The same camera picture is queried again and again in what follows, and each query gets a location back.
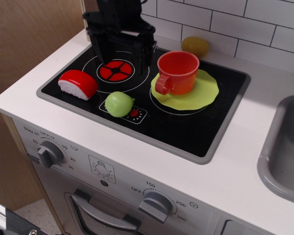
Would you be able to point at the red white toy sushi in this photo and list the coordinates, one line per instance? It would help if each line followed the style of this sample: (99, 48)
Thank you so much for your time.
(78, 84)

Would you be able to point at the green toy pear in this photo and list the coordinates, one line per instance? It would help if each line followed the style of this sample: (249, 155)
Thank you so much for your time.
(119, 104)

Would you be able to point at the yellow toy potato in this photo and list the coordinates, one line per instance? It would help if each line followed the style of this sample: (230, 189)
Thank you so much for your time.
(195, 45)

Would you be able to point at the red stove button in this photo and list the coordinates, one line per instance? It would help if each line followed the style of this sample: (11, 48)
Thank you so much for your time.
(134, 113)

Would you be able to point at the grey oven temperature knob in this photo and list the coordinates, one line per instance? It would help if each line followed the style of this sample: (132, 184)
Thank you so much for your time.
(156, 206)

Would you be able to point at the black toy stovetop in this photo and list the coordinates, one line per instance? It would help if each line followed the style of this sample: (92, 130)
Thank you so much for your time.
(193, 134)

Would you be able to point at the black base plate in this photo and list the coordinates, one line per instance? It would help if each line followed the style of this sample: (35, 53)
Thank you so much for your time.
(13, 224)

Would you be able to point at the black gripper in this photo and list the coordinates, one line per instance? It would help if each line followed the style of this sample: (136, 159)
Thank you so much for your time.
(120, 21)

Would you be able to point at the grey timer knob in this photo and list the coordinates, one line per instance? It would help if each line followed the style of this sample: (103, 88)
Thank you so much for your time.
(49, 154)

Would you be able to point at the red plastic cup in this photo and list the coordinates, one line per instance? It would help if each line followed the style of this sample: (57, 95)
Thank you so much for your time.
(177, 72)

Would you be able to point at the grey toy sink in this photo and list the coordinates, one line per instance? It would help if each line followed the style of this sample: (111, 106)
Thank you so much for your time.
(275, 165)

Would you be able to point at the green plastic plate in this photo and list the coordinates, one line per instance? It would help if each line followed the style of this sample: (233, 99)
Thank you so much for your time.
(203, 93)

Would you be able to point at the grey oven door handle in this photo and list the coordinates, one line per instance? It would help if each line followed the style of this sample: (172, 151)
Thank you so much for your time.
(127, 223)

